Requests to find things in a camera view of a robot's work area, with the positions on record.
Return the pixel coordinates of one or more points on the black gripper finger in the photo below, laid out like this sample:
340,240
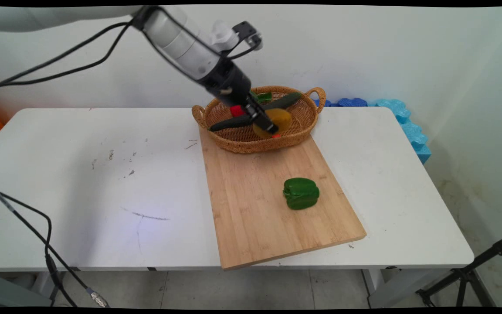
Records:
247,116
265,121

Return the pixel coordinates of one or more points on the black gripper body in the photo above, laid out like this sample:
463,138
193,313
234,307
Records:
229,83

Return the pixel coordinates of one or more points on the brown potato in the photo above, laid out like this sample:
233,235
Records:
282,120

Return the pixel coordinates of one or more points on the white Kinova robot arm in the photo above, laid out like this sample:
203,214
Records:
177,39

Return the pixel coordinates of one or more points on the red tomato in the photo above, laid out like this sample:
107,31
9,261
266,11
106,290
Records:
236,110

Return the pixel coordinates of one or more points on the dark green cucumber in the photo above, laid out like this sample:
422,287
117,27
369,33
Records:
229,123

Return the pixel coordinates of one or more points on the small green vegetable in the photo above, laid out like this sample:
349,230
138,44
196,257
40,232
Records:
264,97

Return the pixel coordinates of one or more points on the woven wicker basket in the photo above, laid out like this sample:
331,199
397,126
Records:
251,144

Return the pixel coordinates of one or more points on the green bell pepper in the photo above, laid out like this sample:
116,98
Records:
301,193

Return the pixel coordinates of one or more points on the bamboo cutting board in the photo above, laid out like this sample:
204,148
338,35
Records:
273,209

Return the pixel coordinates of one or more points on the dark blue foam piece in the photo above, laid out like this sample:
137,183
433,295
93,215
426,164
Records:
351,102

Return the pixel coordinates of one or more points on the light blue foam piece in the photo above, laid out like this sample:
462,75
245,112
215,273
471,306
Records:
412,131

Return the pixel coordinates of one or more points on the white table leg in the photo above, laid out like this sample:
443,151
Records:
42,283
381,288

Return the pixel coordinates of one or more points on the black tripod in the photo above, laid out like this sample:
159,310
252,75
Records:
464,274

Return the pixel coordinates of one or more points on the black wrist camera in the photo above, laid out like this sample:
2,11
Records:
246,31

